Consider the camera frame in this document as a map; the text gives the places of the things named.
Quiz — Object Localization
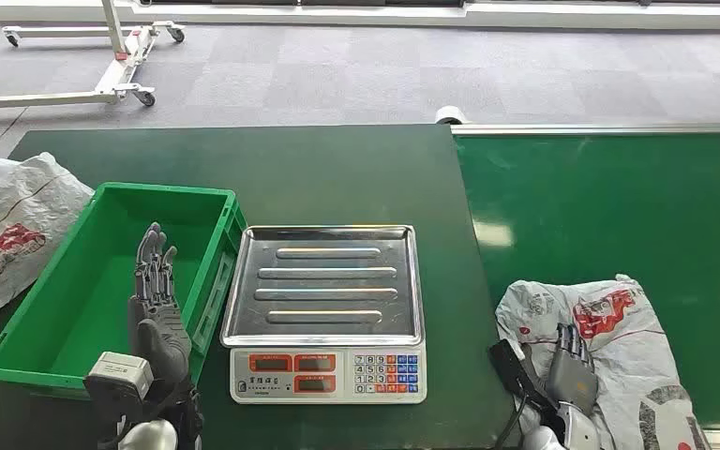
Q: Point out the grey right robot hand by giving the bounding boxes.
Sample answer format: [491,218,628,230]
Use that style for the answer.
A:
[545,322,600,416]

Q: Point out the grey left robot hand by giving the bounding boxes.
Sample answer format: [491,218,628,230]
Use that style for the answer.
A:
[127,222,193,390]

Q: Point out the white package with grey letters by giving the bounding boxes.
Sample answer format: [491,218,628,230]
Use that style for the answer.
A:
[495,274,713,450]

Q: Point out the white package with red print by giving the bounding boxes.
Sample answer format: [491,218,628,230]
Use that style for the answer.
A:
[0,150,96,331]

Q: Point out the white conveyor roller end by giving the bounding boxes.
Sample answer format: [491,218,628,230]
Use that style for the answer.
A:
[434,105,472,126]

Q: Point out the green plastic crate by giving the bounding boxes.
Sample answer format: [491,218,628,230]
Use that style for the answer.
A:
[0,181,248,400]

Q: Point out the white scale with steel tray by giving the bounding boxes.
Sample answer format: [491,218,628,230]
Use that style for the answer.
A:
[219,224,428,406]

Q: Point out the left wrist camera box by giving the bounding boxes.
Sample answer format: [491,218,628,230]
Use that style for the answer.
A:
[83,351,155,405]

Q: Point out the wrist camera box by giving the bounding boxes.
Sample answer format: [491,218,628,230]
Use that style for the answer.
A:
[83,351,155,405]
[488,337,562,425]

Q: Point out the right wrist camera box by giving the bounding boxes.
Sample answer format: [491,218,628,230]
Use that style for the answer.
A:
[488,337,562,425]

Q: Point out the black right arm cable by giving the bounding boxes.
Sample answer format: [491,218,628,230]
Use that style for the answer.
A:
[493,395,530,450]

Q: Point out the white wheeled metal frame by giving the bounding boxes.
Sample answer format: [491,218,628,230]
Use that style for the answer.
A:
[0,0,188,112]

